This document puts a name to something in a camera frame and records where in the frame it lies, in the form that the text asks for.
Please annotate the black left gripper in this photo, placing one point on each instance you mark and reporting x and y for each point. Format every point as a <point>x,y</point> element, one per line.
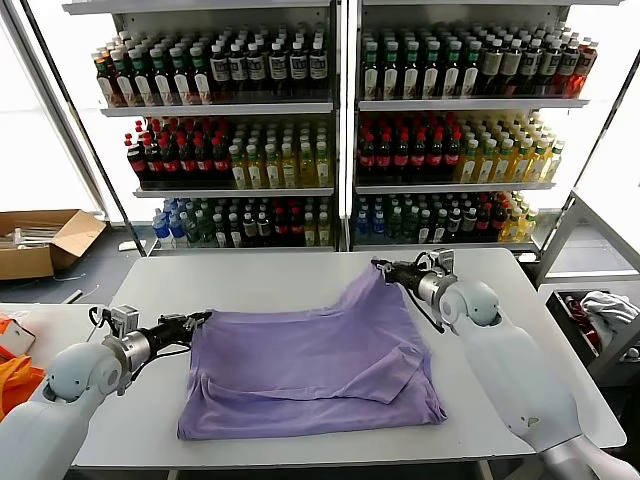
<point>167,334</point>

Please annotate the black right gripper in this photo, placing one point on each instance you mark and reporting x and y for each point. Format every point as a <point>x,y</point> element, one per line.
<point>406,277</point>

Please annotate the purple t-shirt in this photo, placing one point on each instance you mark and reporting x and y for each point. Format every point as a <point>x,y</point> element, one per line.
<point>300,360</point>

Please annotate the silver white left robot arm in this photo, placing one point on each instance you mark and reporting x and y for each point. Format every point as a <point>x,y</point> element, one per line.
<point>60,400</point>

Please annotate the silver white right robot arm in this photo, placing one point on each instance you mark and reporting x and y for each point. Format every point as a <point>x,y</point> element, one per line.
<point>500,360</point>

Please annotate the blue water bottle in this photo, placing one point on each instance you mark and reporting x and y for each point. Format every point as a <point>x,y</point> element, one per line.
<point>161,231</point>
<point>378,224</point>
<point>361,224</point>
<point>176,231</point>

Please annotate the small dark drink bottle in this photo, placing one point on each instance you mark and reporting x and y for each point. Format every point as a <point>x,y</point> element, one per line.
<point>250,231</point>
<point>235,232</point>
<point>454,226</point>
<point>440,227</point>
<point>469,226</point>
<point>221,232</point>
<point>264,231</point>

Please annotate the small yellow juice bottle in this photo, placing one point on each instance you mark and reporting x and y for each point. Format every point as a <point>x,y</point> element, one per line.
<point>324,231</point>
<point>527,226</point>
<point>512,226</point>
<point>310,231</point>

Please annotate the small white floor object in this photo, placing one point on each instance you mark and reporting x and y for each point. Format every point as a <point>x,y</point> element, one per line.
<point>526,256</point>
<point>127,245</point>

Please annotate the small red cap cola bottle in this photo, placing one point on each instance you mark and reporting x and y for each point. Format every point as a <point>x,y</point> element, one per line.
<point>484,223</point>
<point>280,229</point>
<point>295,229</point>
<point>498,223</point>

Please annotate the short white strip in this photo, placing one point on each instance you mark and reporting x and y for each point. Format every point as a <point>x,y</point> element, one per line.
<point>75,295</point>

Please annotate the open cardboard box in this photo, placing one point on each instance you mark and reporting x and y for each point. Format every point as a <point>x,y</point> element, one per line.
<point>30,261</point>

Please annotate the white box with orange edge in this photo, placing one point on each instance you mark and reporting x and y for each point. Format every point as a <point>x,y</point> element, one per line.
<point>17,338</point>

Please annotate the bundle of white strips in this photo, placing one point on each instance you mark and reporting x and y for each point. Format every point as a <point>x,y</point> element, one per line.
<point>35,233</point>

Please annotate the grey metal shelving unit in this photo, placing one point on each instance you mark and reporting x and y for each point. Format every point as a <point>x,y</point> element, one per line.
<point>450,104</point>
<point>225,109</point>

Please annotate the orange fabric bag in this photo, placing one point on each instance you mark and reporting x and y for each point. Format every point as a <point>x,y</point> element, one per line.
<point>15,380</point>

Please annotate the black storage bin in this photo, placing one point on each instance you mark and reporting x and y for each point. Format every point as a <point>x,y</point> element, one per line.
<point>570,331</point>

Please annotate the red crumpled garment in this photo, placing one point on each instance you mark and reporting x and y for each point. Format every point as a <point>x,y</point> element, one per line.
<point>580,311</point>

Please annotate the green cap dark tea bottle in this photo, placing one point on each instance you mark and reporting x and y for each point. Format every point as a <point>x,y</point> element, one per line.
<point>201,81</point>
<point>391,73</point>
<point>411,73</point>
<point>182,83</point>
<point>451,73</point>
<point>470,73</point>
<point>125,86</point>
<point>143,86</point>
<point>431,73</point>
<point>370,73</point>
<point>162,83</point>

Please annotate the dark slanted pole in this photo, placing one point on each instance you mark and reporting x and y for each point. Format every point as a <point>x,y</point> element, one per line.
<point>605,133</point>
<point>91,148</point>

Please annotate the dark bottle black-white label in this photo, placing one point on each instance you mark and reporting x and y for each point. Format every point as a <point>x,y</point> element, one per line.
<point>317,65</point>
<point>298,66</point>
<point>278,66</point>
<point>238,67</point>
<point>220,68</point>
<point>567,68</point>
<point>256,66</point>
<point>550,66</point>

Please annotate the white crumpled garment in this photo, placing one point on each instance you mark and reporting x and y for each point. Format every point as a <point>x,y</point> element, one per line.
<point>607,308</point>

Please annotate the dark bottle beige label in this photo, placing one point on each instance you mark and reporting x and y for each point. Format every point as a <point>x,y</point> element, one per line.
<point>492,66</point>
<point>511,66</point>
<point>531,66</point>

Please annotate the orange tea bottle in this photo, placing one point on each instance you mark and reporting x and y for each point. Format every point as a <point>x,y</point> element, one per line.
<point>106,83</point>

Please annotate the red drink bottle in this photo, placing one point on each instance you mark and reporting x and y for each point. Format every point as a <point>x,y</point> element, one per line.
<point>581,73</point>

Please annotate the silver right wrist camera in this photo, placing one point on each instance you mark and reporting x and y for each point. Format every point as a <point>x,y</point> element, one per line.
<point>442,261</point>

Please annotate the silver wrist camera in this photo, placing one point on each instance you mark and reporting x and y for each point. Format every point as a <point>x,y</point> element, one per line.
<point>442,261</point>
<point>125,319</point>

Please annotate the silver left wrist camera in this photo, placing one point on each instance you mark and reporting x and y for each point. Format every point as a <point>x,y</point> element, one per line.
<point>125,319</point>

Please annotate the grey metal frame cart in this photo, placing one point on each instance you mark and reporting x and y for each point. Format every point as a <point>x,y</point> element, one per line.
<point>557,238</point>

